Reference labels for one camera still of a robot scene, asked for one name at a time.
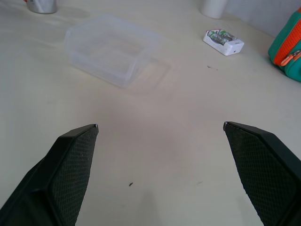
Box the teal and orange zipper pouch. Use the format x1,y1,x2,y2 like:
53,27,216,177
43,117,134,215
268,7,301,82

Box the white cylindrical cup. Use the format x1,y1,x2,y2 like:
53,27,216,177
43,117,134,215
199,0,228,19

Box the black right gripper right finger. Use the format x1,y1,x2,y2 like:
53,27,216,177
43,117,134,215
223,121,301,226

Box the white battery charger with batteries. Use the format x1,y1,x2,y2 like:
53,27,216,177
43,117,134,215
203,29,245,57

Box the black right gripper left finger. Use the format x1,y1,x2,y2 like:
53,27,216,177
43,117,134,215
0,123,99,226

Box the silver metal can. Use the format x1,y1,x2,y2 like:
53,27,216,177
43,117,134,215
23,0,58,14

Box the clear plastic container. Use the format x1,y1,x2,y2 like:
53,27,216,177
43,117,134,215
63,13,175,89

